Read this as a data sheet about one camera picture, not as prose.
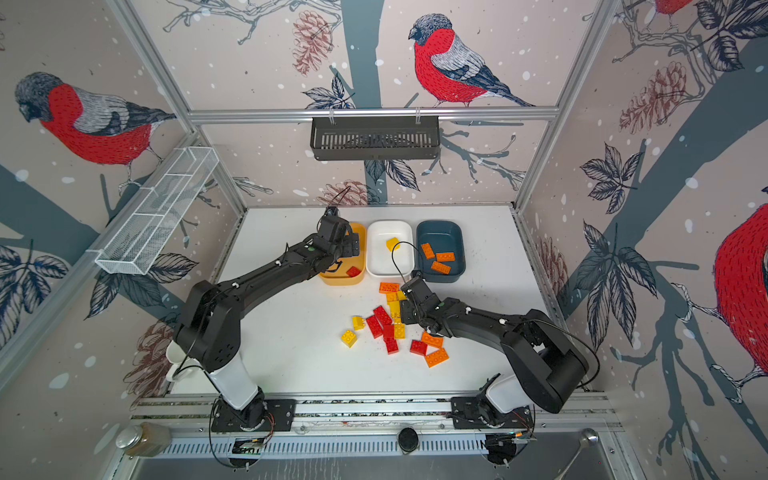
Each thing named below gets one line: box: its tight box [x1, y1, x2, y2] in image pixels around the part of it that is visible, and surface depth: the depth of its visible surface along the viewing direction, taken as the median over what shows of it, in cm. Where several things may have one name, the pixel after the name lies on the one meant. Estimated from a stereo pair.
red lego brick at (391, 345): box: [384, 337, 399, 355], surface depth 86 cm
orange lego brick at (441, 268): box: [431, 261, 451, 275], surface depth 103 cm
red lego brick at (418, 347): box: [410, 340, 428, 356], surface depth 85 cm
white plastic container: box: [366, 220, 415, 277], surface depth 109 cm
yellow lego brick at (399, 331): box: [394, 323, 406, 340], surface depth 89 cm
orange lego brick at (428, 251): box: [420, 242, 435, 260], surface depth 108 cm
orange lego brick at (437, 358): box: [426, 348, 450, 368], surface depth 84 cm
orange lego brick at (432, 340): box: [421, 330, 444, 348], surface depth 87 cm
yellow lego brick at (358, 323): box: [352, 316, 365, 331], surface depth 91 cm
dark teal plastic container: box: [415, 220, 466, 283], surface depth 109 cm
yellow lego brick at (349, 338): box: [341, 330, 358, 348], surface depth 85 cm
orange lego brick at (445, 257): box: [436, 252, 455, 262], surface depth 106 cm
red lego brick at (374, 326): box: [366, 315, 383, 339], surface depth 90 cm
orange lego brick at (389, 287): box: [378, 282, 401, 294], surface depth 97 cm
